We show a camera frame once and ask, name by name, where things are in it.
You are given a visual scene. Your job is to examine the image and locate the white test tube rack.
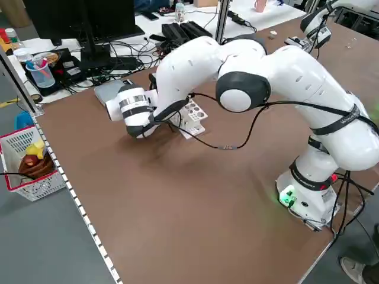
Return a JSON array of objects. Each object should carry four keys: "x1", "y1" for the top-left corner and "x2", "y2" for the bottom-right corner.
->
[{"x1": 168, "y1": 99, "x2": 208, "y2": 140}]

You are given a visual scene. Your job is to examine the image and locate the silver digital kitchen scale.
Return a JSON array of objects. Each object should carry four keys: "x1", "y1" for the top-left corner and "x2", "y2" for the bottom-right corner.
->
[{"x1": 94, "y1": 79, "x2": 133, "y2": 107}]

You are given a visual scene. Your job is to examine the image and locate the black finned power supply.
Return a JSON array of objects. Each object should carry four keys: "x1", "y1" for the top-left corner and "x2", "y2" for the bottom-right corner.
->
[
  {"x1": 179, "y1": 21, "x2": 213, "y2": 42},
  {"x1": 161, "y1": 22, "x2": 190, "y2": 45}
]

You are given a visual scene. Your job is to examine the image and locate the white plastic bottle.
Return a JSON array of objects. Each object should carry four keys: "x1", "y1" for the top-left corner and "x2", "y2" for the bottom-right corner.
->
[{"x1": 174, "y1": 2, "x2": 187, "y2": 24}]

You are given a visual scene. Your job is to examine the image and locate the black equipment box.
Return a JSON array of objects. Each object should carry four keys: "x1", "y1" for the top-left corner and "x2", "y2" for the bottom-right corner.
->
[{"x1": 22, "y1": 48, "x2": 88, "y2": 97}]

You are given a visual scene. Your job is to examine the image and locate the black computer monitor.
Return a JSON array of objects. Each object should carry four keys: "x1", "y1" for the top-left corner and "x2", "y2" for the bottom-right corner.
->
[{"x1": 23, "y1": 0, "x2": 146, "y2": 69}]

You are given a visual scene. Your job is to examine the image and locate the black power adapter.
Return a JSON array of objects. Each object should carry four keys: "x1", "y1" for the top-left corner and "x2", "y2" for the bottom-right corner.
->
[{"x1": 227, "y1": 11, "x2": 246, "y2": 26}]

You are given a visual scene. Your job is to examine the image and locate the clear measuring cup with pens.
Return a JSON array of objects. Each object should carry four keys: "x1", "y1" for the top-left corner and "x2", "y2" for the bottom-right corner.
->
[{"x1": 25, "y1": 57, "x2": 56, "y2": 89}]

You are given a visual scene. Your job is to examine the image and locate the yellow toy fruit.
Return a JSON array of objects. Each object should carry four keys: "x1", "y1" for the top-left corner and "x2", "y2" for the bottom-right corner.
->
[{"x1": 25, "y1": 141, "x2": 46, "y2": 157}]

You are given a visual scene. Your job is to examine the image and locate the blue plastic object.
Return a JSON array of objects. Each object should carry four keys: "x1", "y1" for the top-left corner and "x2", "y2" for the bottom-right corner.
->
[{"x1": 14, "y1": 111, "x2": 35, "y2": 130}]

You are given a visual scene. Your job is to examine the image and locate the brown wooden bowl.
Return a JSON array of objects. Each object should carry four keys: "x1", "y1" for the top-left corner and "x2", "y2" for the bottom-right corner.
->
[{"x1": 18, "y1": 153, "x2": 57, "y2": 180}]

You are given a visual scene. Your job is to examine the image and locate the white basket with red rim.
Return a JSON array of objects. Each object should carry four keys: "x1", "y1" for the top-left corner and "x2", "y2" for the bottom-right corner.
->
[{"x1": 0, "y1": 125, "x2": 68, "y2": 202}]

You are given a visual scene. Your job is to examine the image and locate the person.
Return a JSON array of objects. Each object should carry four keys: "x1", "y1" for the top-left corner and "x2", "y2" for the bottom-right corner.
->
[{"x1": 340, "y1": 221, "x2": 379, "y2": 284}]

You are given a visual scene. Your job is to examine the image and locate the aluminium frame post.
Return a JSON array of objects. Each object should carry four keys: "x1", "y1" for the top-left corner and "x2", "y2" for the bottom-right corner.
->
[{"x1": 213, "y1": 0, "x2": 231, "y2": 45}]

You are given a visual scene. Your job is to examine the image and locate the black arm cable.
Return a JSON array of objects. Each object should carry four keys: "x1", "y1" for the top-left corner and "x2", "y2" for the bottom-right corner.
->
[{"x1": 142, "y1": 93, "x2": 379, "y2": 150}]

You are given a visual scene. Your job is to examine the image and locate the black base cables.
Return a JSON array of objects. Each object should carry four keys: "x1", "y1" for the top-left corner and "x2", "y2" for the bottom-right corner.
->
[{"x1": 301, "y1": 171, "x2": 379, "y2": 237}]

